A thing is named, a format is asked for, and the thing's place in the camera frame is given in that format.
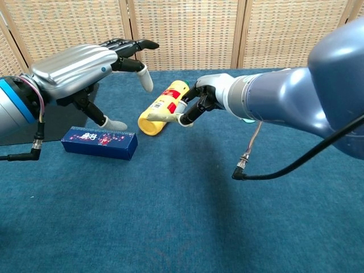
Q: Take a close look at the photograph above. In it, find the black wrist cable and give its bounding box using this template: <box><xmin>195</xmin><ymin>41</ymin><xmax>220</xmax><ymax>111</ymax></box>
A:
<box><xmin>0</xmin><ymin>76</ymin><xmax>47</xmax><ymax>162</ymax></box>
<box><xmin>231</xmin><ymin>115</ymin><xmax>364</xmax><ymax>181</ymax></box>

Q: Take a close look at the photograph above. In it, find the yellow bottle with red label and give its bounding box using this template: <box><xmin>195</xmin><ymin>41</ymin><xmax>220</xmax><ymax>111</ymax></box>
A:
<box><xmin>138</xmin><ymin>80</ymin><xmax>191</xmax><ymax>137</ymax></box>

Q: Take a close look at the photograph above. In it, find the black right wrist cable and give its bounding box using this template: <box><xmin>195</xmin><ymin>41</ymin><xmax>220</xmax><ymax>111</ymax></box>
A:
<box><xmin>231</xmin><ymin>115</ymin><xmax>364</xmax><ymax>181</ymax></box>

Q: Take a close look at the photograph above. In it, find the black mouse pad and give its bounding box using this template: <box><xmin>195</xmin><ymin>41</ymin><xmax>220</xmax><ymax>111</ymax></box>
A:
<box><xmin>0</xmin><ymin>82</ymin><xmax>101</xmax><ymax>147</ymax></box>

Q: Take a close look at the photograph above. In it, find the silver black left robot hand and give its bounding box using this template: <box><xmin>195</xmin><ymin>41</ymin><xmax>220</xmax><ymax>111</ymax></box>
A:
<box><xmin>19</xmin><ymin>38</ymin><xmax>160</xmax><ymax>131</ymax></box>

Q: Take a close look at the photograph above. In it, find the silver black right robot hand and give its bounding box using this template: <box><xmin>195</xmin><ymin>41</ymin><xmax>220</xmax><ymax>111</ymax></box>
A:
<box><xmin>178</xmin><ymin>73</ymin><xmax>237</xmax><ymax>127</ymax></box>

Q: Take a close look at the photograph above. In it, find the beige dough stick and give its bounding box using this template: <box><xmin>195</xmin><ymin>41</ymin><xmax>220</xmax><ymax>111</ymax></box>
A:
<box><xmin>146</xmin><ymin>111</ymin><xmax>183</xmax><ymax>125</ymax></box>

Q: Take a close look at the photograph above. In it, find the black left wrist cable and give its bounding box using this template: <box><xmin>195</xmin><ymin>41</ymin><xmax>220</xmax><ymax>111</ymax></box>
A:
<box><xmin>0</xmin><ymin>76</ymin><xmax>47</xmax><ymax>162</ymax></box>

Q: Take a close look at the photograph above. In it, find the dark blue printed carton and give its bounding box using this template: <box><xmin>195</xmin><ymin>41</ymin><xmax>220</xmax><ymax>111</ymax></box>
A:
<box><xmin>60</xmin><ymin>126</ymin><xmax>139</xmax><ymax>162</ymax></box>

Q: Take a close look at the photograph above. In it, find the blue plush tablecloth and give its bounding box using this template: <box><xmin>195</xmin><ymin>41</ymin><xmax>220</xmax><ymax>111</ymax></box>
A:
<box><xmin>0</xmin><ymin>67</ymin><xmax>364</xmax><ymax>273</ymax></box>

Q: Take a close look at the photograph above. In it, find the woven bamboo folding screen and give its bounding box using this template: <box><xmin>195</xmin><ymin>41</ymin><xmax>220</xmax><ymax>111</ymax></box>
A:
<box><xmin>0</xmin><ymin>0</ymin><xmax>364</xmax><ymax>77</ymax></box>

